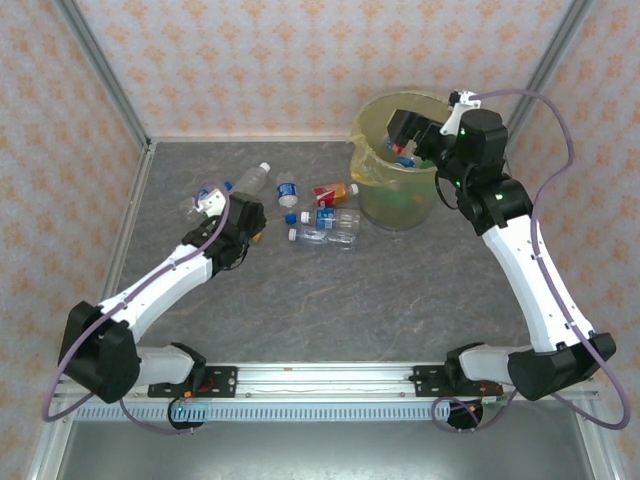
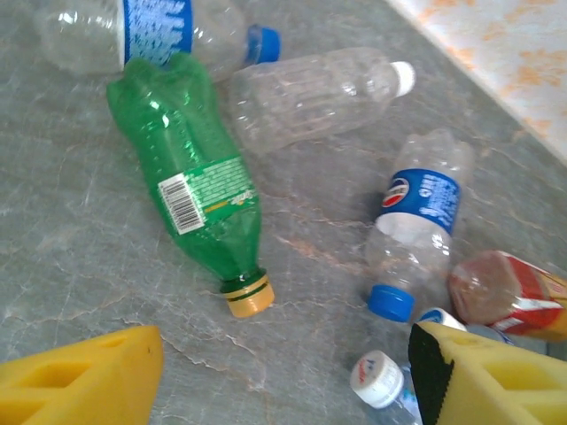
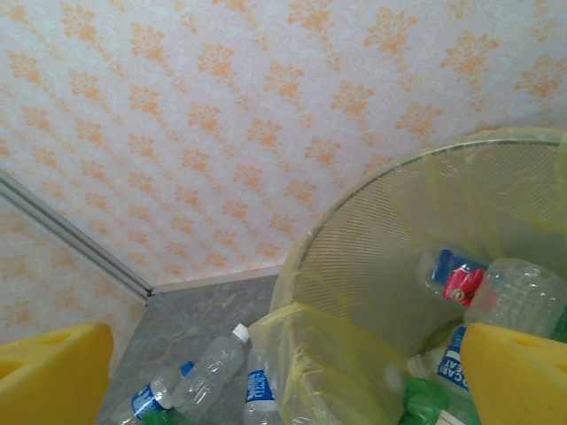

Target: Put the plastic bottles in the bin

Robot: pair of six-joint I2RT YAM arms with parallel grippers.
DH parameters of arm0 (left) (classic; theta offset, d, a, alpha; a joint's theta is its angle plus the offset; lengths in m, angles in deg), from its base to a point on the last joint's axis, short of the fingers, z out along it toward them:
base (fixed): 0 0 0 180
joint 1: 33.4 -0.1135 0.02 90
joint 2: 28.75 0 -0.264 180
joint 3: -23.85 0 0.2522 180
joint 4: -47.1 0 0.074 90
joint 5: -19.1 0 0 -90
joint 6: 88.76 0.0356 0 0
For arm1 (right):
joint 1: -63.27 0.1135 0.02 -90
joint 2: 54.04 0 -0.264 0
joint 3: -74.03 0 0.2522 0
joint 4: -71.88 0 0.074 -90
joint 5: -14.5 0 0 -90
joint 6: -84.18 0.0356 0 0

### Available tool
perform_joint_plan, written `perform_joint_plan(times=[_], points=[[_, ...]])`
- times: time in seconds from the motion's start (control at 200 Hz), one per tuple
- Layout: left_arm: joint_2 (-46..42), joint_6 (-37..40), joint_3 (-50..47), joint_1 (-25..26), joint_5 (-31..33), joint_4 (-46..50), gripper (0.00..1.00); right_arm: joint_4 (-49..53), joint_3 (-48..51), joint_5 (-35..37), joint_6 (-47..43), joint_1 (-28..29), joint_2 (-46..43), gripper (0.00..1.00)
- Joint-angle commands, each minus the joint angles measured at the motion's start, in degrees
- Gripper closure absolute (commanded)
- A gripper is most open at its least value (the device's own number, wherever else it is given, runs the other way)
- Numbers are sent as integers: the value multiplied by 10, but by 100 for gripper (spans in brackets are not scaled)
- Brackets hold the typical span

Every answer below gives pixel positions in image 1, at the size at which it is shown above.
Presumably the right aluminium upright post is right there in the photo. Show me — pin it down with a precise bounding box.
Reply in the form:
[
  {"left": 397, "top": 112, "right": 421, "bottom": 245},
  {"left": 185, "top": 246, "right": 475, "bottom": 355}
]
[{"left": 497, "top": 0, "right": 597, "bottom": 147}]

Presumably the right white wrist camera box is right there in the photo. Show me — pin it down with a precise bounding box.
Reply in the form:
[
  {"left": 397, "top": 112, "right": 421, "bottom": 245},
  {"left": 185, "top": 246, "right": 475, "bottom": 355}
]
[{"left": 439, "top": 88, "right": 482, "bottom": 137}]

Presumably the aluminium back rail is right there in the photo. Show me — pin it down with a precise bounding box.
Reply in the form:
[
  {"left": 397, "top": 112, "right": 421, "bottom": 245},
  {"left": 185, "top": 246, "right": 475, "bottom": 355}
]
[{"left": 148, "top": 134, "right": 502, "bottom": 146}]

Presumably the translucent round waste bin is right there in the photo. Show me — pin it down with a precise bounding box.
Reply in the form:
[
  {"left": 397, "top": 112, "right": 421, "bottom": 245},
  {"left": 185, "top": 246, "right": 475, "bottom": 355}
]
[{"left": 349, "top": 91, "right": 454, "bottom": 232}]

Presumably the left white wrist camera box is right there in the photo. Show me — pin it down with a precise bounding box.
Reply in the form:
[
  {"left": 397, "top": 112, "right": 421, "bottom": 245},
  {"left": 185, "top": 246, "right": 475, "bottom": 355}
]
[{"left": 197, "top": 187, "right": 231, "bottom": 216}]

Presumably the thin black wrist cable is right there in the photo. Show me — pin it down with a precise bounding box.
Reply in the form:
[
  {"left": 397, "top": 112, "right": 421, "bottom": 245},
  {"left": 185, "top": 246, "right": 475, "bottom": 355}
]
[
  {"left": 433, "top": 168, "right": 462, "bottom": 212},
  {"left": 227, "top": 243, "right": 250, "bottom": 272}
]

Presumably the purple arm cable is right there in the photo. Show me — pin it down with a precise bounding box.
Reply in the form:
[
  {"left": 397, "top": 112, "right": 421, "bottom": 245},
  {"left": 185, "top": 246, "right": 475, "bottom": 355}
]
[
  {"left": 432, "top": 88, "right": 631, "bottom": 432},
  {"left": 40, "top": 182, "right": 234, "bottom": 436}
]

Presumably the aluminium front mounting rail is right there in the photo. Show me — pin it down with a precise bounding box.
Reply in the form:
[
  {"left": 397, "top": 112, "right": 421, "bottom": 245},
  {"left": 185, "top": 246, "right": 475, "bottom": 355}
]
[{"left": 52, "top": 362, "right": 600, "bottom": 401}]

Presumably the clear unlabelled bottle white cap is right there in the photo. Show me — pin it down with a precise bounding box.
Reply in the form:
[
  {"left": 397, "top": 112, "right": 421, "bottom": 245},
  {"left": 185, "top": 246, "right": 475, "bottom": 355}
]
[{"left": 234, "top": 162, "right": 272, "bottom": 199}]

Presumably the left aluminium frame leg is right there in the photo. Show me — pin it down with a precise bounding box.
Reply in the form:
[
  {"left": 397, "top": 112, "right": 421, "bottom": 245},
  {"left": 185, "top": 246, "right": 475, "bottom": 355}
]
[{"left": 24, "top": 402, "right": 76, "bottom": 480}]

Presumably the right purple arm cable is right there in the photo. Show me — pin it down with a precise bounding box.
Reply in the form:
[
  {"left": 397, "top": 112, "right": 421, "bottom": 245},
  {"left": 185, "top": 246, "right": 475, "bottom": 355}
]
[{"left": 432, "top": 88, "right": 631, "bottom": 432}]

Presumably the aluminium frame leg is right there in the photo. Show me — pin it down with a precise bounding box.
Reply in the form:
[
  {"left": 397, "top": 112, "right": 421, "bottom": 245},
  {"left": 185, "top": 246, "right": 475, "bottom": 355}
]
[
  {"left": 573, "top": 402, "right": 622, "bottom": 480},
  {"left": 24, "top": 402, "right": 76, "bottom": 480}
]

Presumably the left aluminium side rail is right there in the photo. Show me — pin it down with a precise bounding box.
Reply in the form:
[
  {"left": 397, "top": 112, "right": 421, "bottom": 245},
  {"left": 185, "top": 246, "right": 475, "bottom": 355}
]
[{"left": 97, "top": 141, "right": 155, "bottom": 306}]

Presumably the black round cable port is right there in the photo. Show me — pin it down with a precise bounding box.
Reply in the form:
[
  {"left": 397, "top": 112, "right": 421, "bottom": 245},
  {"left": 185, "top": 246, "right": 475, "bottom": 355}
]
[
  {"left": 167, "top": 398, "right": 207, "bottom": 432},
  {"left": 446, "top": 398, "right": 485, "bottom": 432}
]

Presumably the left thin black wrist cable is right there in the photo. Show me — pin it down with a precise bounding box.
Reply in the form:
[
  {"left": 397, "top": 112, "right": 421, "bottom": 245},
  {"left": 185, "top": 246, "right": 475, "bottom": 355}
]
[{"left": 227, "top": 243, "right": 250, "bottom": 272}]

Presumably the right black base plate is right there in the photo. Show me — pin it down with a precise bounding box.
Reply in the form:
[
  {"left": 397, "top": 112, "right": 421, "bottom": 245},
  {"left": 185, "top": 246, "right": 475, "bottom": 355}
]
[{"left": 412, "top": 366, "right": 504, "bottom": 400}]

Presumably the left aluminium upright post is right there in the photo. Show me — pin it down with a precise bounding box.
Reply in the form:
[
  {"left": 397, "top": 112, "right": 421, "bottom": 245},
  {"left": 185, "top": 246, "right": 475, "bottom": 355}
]
[{"left": 52, "top": 0, "right": 154, "bottom": 151}]

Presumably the aluminium upright post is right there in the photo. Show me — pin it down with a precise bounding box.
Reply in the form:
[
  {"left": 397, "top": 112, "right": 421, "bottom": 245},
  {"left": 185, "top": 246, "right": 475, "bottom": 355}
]
[
  {"left": 52, "top": 0, "right": 154, "bottom": 151},
  {"left": 497, "top": 0, "right": 597, "bottom": 147}
]

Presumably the left black round cable port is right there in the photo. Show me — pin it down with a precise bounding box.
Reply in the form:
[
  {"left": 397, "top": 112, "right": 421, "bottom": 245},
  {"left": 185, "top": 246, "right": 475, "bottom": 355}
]
[{"left": 167, "top": 398, "right": 207, "bottom": 432}]

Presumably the red orange bottle white cap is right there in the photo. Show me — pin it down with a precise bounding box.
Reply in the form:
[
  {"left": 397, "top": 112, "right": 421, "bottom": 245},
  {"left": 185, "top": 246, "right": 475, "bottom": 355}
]
[{"left": 312, "top": 181, "right": 361, "bottom": 209}]

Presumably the long clear bottle blue label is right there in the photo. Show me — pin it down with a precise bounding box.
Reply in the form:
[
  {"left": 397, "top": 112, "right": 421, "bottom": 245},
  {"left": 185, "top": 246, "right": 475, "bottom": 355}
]
[{"left": 299, "top": 206, "right": 363, "bottom": 231}]

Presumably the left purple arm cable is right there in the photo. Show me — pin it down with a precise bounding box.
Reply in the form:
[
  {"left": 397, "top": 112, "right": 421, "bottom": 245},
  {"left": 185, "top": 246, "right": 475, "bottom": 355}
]
[{"left": 40, "top": 182, "right": 234, "bottom": 436}]

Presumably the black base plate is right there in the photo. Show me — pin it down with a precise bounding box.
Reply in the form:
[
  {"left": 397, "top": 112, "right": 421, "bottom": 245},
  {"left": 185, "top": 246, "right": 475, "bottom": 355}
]
[
  {"left": 412, "top": 366, "right": 504, "bottom": 400},
  {"left": 147, "top": 366, "right": 239, "bottom": 400}
]

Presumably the right black round cable port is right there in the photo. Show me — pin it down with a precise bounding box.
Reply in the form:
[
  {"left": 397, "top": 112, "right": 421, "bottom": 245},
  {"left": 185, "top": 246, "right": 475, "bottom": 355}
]
[{"left": 446, "top": 398, "right": 485, "bottom": 432}]

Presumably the grey metal sheet panel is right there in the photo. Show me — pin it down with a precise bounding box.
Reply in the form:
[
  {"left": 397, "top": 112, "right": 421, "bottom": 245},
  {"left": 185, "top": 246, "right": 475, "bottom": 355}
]
[{"left": 29, "top": 417, "right": 621, "bottom": 480}]

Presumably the right aluminium frame leg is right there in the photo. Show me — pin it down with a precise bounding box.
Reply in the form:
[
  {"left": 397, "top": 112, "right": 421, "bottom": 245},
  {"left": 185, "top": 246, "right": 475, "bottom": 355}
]
[{"left": 573, "top": 402, "right": 622, "bottom": 480}]

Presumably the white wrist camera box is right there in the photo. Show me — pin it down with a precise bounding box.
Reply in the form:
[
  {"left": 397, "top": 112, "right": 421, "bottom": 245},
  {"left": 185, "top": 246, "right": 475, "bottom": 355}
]
[
  {"left": 439, "top": 88, "right": 482, "bottom": 137},
  {"left": 197, "top": 187, "right": 231, "bottom": 216}
]

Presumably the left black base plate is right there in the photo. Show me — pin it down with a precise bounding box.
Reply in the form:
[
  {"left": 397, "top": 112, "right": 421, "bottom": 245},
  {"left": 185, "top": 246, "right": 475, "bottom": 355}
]
[{"left": 147, "top": 366, "right": 239, "bottom": 400}]

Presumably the crushed clear bottle white cap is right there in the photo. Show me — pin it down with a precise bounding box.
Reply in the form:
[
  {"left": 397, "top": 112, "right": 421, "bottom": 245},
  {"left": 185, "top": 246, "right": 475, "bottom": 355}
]
[{"left": 287, "top": 227, "right": 357, "bottom": 251}]

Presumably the slotted grey cable duct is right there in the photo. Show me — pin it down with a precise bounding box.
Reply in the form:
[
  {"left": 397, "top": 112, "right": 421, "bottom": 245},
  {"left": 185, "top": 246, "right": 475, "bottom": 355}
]
[{"left": 74, "top": 402, "right": 501, "bottom": 422}]

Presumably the right thin black wrist cable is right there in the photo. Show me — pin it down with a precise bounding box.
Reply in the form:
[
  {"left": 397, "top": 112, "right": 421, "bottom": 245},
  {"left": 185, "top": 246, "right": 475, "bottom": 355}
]
[{"left": 433, "top": 168, "right": 462, "bottom": 212}]

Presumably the short clear bottle blue label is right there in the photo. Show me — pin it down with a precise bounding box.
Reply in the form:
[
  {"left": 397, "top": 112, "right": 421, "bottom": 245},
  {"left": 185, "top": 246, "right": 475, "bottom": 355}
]
[{"left": 276, "top": 171, "right": 302, "bottom": 209}]

